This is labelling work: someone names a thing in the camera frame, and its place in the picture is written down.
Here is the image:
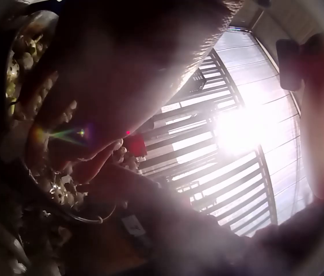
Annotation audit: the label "dark metal bar gate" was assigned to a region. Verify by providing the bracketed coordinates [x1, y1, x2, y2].
[139, 49, 280, 237]

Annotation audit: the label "small red object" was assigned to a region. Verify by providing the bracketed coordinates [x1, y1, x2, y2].
[127, 135, 147, 158]

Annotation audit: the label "person's left fingers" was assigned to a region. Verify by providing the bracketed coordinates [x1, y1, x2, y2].
[31, 99, 123, 173]

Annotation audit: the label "large dark metal bowl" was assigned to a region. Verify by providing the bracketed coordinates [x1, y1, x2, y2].
[4, 10, 139, 226]

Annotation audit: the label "person's right fingers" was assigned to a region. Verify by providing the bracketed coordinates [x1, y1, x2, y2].
[73, 148, 119, 189]

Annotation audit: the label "person's left hand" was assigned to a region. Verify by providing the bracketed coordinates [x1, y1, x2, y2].
[31, 0, 238, 173]

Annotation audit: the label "person's right hand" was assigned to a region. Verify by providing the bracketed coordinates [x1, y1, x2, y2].
[73, 148, 165, 213]

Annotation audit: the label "person's body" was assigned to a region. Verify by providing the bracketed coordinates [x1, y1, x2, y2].
[248, 201, 324, 276]

